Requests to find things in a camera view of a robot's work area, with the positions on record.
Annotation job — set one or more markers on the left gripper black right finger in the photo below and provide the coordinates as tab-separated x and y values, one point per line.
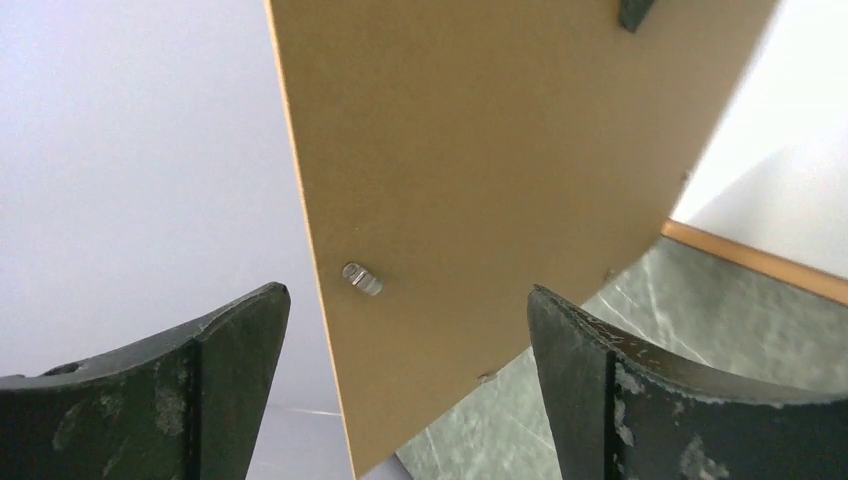
620	407

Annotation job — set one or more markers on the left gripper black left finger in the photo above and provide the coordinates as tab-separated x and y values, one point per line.
185	403

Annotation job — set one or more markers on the wooden picture frame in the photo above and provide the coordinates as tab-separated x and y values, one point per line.
814	281

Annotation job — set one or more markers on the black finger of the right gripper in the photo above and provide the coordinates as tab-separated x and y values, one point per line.
632	13

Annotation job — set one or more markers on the brown backing board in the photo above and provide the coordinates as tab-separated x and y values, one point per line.
454	154

